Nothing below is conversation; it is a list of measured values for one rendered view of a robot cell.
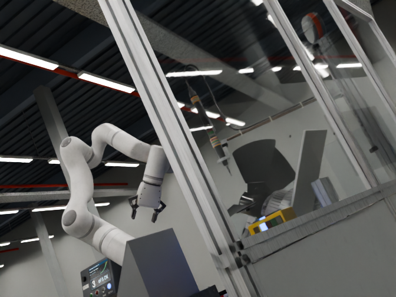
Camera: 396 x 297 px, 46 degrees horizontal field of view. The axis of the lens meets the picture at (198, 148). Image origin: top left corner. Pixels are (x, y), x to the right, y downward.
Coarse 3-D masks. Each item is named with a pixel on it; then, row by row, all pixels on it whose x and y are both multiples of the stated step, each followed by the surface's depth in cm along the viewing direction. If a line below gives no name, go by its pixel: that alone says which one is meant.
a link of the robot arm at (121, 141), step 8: (120, 136) 207; (128, 136) 207; (112, 144) 210; (120, 144) 206; (128, 144) 203; (136, 144) 203; (144, 144) 205; (128, 152) 203; (136, 152) 203; (144, 152) 205; (144, 160) 207
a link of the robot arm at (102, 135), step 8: (96, 128) 217; (104, 128) 214; (112, 128) 212; (96, 136) 215; (104, 136) 213; (112, 136) 209; (96, 144) 218; (104, 144) 217; (96, 152) 221; (96, 160) 222
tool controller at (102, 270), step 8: (96, 264) 230; (104, 264) 225; (112, 264) 222; (80, 272) 238; (88, 272) 232; (96, 272) 228; (104, 272) 224; (112, 272) 220; (120, 272) 223; (88, 280) 231; (104, 280) 223; (112, 280) 219; (88, 288) 230; (96, 288) 226; (112, 288) 218; (88, 296) 229; (96, 296) 225; (104, 296) 220; (112, 296) 220
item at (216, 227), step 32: (128, 0) 89; (128, 32) 84; (288, 32) 157; (128, 64) 85; (160, 96) 81; (160, 128) 81; (192, 160) 78; (192, 192) 78; (384, 192) 144; (224, 224) 76; (288, 224) 91; (320, 224) 101; (224, 256) 74; (256, 256) 78; (256, 288) 74
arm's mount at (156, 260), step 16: (128, 240) 165; (144, 240) 170; (160, 240) 176; (176, 240) 182; (128, 256) 164; (144, 256) 167; (160, 256) 172; (176, 256) 178; (128, 272) 165; (144, 272) 163; (160, 272) 168; (176, 272) 174; (128, 288) 165; (144, 288) 161; (160, 288) 165; (176, 288) 170; (192, 288) 176
